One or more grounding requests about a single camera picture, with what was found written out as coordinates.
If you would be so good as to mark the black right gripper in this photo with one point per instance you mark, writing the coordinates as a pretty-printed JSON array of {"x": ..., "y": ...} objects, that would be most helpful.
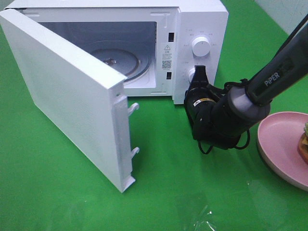
[{"x": 200, "y": 92}]

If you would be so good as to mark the pink plate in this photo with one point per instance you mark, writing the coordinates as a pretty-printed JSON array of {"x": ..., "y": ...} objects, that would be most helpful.
[{"x": 278, "y": 136}]

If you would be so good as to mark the white microwave door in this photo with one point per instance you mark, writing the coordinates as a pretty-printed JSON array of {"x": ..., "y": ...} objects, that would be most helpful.
[{"x": 81, "y": 95}]

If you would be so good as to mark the burger with lettuce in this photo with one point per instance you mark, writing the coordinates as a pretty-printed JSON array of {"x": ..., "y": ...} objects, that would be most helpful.
[{"x": 303, "y": 144}]

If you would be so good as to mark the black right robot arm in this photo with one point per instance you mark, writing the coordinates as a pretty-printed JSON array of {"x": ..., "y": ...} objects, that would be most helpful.
[{"x": 219, "y": 117}]

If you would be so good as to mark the lower white microwave knob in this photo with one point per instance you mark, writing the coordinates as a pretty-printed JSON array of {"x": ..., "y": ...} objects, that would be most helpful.
[{"x": 191, "y": 74}]

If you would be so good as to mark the white microwave knob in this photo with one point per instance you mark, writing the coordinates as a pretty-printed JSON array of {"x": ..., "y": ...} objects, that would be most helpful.
[
  {"x": 191, "y": 74},
  {"x": 201, "y": 46}
]

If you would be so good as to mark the upper white microwave knob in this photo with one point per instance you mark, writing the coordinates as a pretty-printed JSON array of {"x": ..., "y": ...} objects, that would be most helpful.
[{"x": 201, "y": 46}]

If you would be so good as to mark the white microwave oven body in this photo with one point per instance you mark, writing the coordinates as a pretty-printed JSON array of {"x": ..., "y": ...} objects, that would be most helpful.
[{"x": 166, "y": 27}]

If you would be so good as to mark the glass microwave turntable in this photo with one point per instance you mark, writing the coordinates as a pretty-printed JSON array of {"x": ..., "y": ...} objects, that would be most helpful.
[{"x": 130, "y": 59}]

